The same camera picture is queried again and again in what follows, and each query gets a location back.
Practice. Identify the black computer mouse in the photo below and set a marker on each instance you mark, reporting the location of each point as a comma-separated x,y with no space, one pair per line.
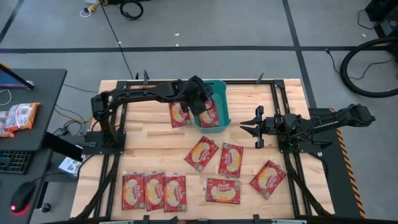
23,194

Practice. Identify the black round caster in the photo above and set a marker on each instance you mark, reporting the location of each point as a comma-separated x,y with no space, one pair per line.
45,207

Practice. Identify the grey metal bar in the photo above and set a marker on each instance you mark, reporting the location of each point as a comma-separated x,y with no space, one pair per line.
116,222
289,222

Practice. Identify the red Orville popcorn bag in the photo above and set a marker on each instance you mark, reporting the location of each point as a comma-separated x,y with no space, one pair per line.
201,153
175,193
153,190
210,119
179,116
132,191
223,190
231,159
268,179

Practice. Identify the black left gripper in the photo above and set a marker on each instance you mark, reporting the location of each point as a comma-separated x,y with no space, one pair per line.
199,90

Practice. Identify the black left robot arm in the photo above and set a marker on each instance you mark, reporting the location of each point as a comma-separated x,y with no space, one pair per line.
149,91

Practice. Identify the large orange snack bag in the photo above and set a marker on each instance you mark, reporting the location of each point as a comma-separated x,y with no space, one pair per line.
21,116

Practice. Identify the tilted computer monitor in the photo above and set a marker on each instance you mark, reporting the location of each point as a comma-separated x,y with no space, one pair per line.
9,79

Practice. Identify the black metal table frame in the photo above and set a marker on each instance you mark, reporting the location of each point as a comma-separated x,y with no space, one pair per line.
248,82

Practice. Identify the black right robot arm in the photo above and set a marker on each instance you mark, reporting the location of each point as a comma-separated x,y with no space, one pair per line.
329,119

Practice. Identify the black power adapter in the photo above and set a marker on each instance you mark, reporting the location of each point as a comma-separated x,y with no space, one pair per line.
60,132

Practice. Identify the black desk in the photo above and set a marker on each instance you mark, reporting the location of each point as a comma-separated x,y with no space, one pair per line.
46,93

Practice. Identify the black backlit keyboard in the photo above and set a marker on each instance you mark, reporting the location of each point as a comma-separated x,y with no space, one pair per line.
14,161

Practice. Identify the small orange snack bag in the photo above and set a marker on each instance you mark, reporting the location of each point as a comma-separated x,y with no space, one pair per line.
4,130

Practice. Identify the black desk foot bar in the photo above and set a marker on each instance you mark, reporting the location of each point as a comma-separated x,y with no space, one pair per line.
62,146

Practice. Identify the black table clamp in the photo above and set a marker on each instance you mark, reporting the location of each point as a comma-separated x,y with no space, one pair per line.
145,219
256,218

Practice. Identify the black equipment case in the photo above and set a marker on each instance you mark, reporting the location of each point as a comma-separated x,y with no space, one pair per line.
385,18

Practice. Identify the teal plastic basket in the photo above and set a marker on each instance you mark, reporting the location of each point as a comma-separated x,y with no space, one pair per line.
222,102

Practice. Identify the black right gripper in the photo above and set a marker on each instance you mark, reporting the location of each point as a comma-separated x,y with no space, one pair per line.
272,125

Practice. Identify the small white printed box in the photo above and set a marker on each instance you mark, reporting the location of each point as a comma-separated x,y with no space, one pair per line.
70,166

